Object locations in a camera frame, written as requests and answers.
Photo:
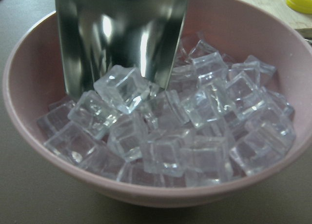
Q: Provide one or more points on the metal ice scoop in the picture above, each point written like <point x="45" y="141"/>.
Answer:
<point x="95" y="35"/>

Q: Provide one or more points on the clear ice cubes pile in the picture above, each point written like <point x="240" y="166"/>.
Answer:
<point x="214" y="122"/>

